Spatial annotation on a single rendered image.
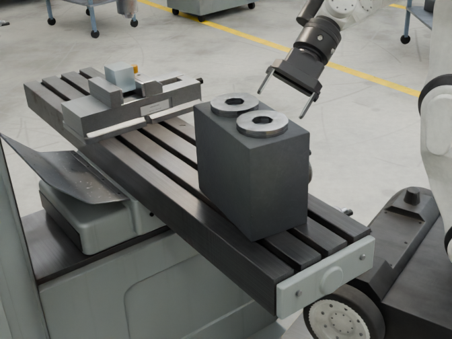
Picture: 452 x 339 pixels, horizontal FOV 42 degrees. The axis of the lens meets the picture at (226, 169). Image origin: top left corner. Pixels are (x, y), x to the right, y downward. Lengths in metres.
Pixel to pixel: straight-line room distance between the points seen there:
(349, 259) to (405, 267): 0.53
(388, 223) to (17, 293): 0.98
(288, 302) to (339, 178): 2.12
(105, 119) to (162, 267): 0.39
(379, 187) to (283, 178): 2.03
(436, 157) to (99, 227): 0.77
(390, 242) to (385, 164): 1.65
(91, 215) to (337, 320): 0.64
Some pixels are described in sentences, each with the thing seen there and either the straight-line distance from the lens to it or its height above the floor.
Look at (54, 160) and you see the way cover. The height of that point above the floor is 0.85.
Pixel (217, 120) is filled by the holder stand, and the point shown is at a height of 1.10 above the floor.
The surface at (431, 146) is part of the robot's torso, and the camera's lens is 1.35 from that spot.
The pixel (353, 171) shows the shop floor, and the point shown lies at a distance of 3.14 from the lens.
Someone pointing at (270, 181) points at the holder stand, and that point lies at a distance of 0.99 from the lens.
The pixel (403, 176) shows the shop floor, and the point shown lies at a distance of 3.14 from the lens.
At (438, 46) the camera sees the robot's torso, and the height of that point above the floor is 1.14.
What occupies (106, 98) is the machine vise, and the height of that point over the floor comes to 1.00.
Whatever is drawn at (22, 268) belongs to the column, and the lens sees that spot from 1.27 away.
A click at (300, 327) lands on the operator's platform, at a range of 1.62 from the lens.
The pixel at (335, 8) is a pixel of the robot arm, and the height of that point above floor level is 1.21.
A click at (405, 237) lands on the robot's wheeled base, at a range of 1.64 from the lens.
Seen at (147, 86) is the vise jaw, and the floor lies 1.01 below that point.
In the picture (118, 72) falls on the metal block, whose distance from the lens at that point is 1.47.
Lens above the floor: 1.52
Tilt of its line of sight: 29 degrees down
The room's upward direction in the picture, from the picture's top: 3 degrees counter-clockwise
